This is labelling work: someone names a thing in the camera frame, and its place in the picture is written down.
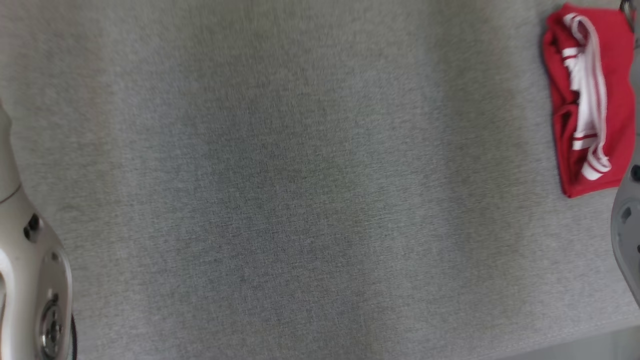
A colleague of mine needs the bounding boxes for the red shorts with white trim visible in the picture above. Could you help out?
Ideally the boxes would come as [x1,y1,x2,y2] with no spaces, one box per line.
[542,2,638,199]

